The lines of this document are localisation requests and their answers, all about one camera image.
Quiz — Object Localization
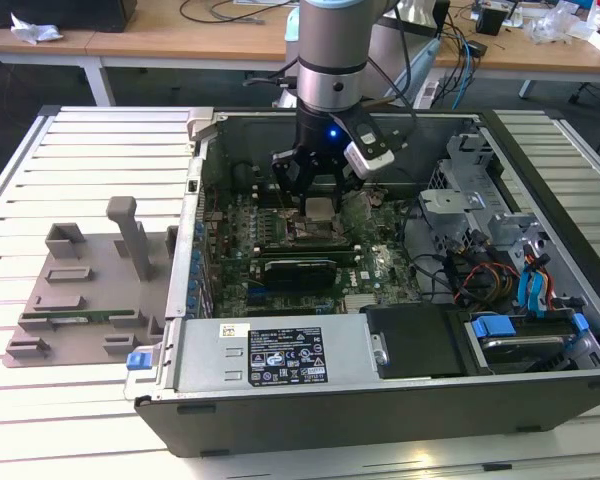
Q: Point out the CPU socket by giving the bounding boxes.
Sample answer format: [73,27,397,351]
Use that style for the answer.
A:
[283,212,346,246]

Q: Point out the yellow and red wire bundle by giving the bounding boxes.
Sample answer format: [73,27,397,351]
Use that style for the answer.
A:
[452,262,519,304]

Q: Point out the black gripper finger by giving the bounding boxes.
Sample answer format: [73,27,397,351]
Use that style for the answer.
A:
[324,157,367,214]
[271,147,311,217]

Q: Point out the white power strip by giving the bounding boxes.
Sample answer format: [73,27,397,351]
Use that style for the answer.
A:
[418,79,440,110]

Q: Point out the clear plastic bags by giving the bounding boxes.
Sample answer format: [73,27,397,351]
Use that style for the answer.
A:
[527,2,597,45]

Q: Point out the black graphics card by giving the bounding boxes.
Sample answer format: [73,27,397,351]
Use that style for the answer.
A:
[249,257,339,291]

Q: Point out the large black box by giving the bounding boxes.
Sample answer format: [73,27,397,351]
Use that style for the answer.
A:
[0,0,137,32]

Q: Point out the green RAM stick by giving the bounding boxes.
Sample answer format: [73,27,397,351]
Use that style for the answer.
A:
[48,308,137,325]

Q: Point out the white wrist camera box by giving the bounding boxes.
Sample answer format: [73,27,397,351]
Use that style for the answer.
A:
[343,124,397,180]

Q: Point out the grey parts rack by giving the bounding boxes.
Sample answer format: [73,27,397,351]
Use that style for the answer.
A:
[2,196,181,370]

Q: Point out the black open PC case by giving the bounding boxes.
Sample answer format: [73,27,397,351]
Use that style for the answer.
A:
[123,106,600,459]

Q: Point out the green motherboard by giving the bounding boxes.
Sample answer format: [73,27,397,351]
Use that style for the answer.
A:
[199,184,426,319]

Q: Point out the hard disk in blue carrier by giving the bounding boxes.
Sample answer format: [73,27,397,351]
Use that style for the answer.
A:
[469,313,590,375]

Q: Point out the black plastic shroud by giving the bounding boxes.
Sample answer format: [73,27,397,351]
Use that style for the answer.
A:
[364,304,474,380]

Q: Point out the long wooden desk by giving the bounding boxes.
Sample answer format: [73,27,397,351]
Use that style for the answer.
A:
[82,0,600,101]

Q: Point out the blue flat data wire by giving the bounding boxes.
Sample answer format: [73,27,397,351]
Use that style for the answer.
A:
[518,267,550,322]

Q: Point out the silver power supply unit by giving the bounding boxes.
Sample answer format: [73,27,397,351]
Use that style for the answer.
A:
[172,317,381,396]

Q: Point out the crumpled white paper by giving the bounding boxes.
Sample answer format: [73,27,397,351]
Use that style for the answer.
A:
[9,13,65,46]

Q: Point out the thin blue cable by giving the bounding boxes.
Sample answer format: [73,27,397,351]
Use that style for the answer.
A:
[457,29,476,109]

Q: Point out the short wooden desk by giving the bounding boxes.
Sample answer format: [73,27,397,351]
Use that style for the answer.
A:
[0,27,117,107]

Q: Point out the silver square CPU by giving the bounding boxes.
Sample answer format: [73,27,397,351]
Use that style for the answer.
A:
[303,196,338,222]

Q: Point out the silver chipset heatsink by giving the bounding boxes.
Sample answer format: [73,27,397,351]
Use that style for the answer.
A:
[343,293,377,312]

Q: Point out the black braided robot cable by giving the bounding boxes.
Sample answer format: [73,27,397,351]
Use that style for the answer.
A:
[392,0,419,149]

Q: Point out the small black box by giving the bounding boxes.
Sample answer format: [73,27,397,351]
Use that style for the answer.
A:
[474,4,510,37]

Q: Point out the silver metal drive cage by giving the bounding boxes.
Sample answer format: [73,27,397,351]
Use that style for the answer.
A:
[418,132,554,261]

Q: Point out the orange data wire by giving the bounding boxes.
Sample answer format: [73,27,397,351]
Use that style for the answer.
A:
[524,253,557,314]

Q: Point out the tall black box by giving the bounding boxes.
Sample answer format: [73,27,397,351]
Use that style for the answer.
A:
[432,0,452,39]

